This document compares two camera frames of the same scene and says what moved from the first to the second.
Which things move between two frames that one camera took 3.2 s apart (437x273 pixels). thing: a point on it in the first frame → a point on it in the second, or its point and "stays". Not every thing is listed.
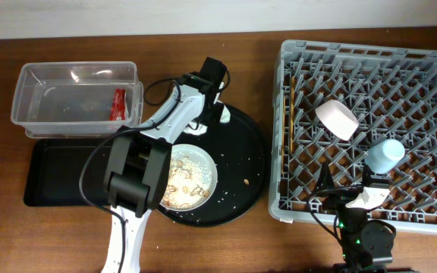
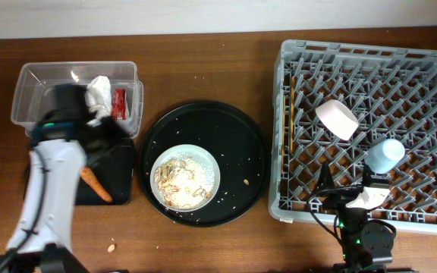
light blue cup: [384, 156] stays
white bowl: [337, 119] stays
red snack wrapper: [117, 111] stays
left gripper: [214, 120] → [109, 129]
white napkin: [199, 128] → [99, 96]
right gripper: [338, 199] stays
